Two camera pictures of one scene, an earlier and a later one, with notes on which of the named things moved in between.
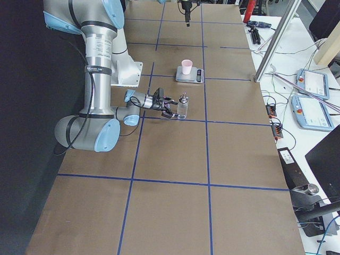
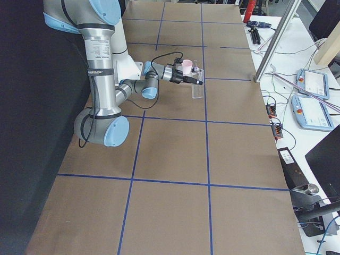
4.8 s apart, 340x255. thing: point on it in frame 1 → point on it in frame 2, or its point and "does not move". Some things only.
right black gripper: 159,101 → 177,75
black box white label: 293,176 does not move
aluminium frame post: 277,41 does not move
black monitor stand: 313,211 does not move
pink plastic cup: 186,65 does not move
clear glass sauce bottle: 182,106 → 197,74
